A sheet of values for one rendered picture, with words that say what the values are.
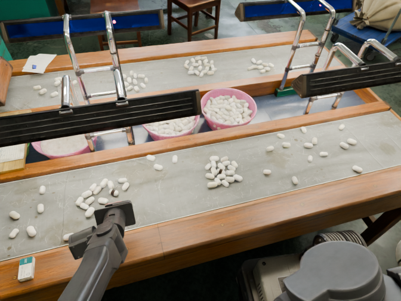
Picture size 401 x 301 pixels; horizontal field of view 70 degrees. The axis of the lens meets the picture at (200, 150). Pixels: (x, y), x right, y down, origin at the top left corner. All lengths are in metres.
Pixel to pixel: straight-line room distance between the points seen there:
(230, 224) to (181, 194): 0.21
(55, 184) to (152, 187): 0.36
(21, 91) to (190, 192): 1.00
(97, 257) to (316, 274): 0.41
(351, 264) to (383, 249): 1.79
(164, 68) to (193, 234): 0.97
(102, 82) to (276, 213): 1.06
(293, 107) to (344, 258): 1.30
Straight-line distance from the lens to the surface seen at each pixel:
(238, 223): 1.00
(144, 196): 1.07
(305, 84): 1.03
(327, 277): 0.34
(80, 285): 0.56
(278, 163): 1.21
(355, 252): 0.37
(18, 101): 1.60
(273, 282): 1.27
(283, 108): 1.58
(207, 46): 1.80
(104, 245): 0.63
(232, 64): 1.71
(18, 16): 3.68
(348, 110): 1.56
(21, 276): 1.01
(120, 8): 3.04
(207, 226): 0.98
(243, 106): 1.45
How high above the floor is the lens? 1.65
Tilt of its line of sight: 49 degrees down
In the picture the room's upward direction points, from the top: 4 degrees clockwise
